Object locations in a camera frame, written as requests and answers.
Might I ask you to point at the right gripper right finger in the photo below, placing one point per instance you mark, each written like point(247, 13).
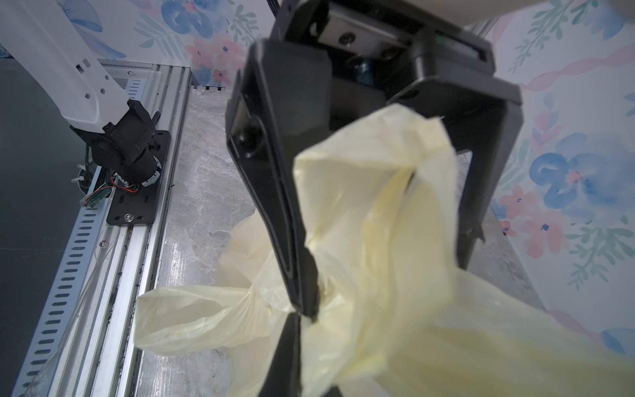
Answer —
point(333, 392)

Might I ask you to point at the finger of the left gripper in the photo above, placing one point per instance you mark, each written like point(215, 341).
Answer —
point(482, 115)
point(281, 107)

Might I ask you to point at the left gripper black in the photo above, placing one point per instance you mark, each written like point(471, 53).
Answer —
point(332, 62)

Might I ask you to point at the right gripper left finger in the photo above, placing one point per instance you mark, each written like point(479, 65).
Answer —
point(284, 375)

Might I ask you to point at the yellow plastic bag fruit print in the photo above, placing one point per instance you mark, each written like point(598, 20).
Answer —
point(378, 203)

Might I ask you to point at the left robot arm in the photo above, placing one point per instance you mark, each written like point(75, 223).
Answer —
point(41, 36)

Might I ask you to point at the aluminium frame rail front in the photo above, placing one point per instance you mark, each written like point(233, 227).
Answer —
point(97, 356)

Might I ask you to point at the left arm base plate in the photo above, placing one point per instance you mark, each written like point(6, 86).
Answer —
point(135, 195)

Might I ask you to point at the slotted cable duct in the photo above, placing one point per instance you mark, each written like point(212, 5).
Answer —
point(61, 302)

